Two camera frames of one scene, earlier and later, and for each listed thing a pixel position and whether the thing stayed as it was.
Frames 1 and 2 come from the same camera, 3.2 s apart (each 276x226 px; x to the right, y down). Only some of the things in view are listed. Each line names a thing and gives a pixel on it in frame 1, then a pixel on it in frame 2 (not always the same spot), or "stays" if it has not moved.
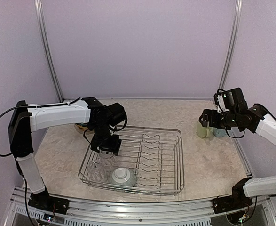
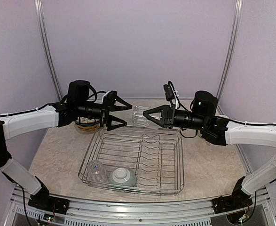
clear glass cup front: [96, 170] stays
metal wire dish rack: [150, 160] stays
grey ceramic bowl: [123, 176] stays
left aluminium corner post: [40, 20] stays
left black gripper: [114, 147] to [105, 115]
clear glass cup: [107, 158] to [138, 117]
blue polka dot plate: [83, 125] stays
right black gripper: [213, 123] to [165, 121]
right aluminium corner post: [232, 38] stays
